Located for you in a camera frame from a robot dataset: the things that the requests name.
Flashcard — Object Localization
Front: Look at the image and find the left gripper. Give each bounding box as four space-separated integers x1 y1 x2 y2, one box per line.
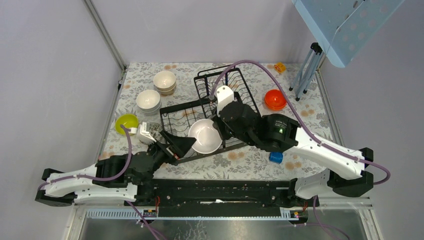
148 130 197 176

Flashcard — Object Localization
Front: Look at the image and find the white bowl top tier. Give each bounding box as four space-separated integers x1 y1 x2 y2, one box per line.
187 119 222 155

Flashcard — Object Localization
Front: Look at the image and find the orange bowl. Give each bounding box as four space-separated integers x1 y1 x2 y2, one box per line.
264 89 287 102
264 100 287 111

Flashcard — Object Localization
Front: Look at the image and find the white ribbed bowl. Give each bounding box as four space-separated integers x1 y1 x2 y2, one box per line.
135 89 162 109
138 102 162 116

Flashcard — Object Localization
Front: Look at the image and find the lime green bowl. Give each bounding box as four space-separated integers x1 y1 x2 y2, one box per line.
114 113 139 135

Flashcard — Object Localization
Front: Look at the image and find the beige bowl top tier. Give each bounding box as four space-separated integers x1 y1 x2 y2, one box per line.
153 70 177 90

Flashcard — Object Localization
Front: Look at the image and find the cream floral bowl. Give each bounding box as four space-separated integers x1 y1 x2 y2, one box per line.
156 84 177 96

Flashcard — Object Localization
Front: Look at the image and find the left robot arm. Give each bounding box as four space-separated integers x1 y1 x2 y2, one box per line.
35 130 197 207

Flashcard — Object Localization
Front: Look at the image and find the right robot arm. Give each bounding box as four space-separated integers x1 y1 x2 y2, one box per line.
214 100 374 206

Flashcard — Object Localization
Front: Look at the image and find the blue toy truck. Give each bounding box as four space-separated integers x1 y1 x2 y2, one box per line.
268 152 284 164

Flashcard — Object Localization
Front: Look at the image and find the floral table mat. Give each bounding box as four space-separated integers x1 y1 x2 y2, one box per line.
113 62 340 181

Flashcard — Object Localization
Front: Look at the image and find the orange toy block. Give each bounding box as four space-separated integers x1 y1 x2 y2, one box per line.
273 62 287 74

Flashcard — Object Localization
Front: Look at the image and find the light blue folding stool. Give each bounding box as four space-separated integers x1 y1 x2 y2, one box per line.
288 0 406 102

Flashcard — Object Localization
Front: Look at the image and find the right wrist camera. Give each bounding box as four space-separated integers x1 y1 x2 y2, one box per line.
209 85 234 116

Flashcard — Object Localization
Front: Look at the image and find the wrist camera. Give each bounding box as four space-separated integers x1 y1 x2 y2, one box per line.
129 121 156 145
209 85 234 116

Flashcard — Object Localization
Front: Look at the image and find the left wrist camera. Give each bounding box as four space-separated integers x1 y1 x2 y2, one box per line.
129 121 156 145

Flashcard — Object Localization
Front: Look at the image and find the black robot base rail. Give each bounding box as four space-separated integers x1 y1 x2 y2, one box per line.
132 179 320 218

